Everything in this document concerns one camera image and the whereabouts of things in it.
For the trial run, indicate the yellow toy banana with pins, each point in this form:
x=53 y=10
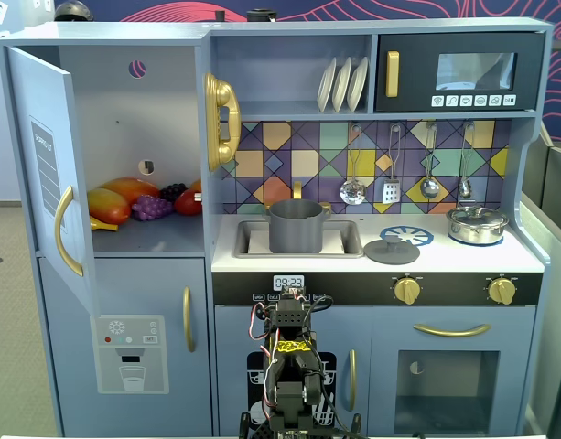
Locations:
x=101 y=225

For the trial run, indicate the dark toy grapes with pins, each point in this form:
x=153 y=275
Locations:
x=172 y=191

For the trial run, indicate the white toy plate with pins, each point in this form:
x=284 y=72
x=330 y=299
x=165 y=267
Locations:
x=357 y=84
x=326 y=87
x=341 y=86

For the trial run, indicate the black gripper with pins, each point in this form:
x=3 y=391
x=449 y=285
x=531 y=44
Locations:
x=293 y=294

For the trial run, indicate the gold toy telephone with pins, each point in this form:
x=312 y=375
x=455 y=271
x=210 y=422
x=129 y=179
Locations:
x=223 y=123

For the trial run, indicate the grey pot lid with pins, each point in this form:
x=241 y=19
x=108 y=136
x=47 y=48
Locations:
x=392 y=251

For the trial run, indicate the black toy microwave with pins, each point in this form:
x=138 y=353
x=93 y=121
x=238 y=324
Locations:
x=417 y=73

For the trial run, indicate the blue toy kitchen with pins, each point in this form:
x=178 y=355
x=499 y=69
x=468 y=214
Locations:
x=445 y=270

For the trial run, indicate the red toy tomato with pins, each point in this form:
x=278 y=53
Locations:
x=187 y=203

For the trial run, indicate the blue cabinet door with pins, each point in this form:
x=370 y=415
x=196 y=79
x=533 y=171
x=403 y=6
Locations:
x=42 y=91

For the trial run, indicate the grey plastic pot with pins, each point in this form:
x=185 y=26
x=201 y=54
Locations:
x=296 y=228

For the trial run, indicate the black helmet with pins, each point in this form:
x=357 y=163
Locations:
x=74 y=11

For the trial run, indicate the purple toy grapes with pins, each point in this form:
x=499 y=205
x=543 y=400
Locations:
x=152 y=208

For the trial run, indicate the orange red toy mango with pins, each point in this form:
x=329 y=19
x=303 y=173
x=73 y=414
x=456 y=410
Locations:
x=133 y=187
x=108 y=206

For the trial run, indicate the steel skimmer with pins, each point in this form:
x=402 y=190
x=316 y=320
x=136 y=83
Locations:
x=352 y=193

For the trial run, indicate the grey ice dispenser sticker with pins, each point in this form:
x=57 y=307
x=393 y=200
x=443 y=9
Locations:
x=133 y=356

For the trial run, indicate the black shopping list sticker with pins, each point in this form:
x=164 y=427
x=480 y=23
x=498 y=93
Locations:
x=49 y=174

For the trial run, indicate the steel pot with lid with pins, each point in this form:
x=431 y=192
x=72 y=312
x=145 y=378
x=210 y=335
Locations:
x=477 y=224

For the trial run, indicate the steel ladle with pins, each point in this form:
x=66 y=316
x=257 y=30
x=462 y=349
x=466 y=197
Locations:
x=429 y=187

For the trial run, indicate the black round device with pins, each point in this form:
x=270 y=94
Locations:
x=262 y=14

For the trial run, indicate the grey rounded desk divider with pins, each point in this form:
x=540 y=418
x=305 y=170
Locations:
x=550 y=228

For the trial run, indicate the gold stove knob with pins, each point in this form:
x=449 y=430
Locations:
x=502 y=291
x=407 y=290

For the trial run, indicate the grey toy sink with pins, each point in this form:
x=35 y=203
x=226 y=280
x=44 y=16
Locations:
x=348 y=238

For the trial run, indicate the gold toy faucet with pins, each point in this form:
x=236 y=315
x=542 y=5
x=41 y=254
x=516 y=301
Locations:
x=298 y=189

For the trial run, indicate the steel slotted spatula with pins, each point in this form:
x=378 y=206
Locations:
x=390 y=193

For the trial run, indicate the small steel spoon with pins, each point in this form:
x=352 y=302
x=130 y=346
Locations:
x=465 y=188

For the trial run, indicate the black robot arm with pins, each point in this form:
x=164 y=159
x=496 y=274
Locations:
x=291 y=393

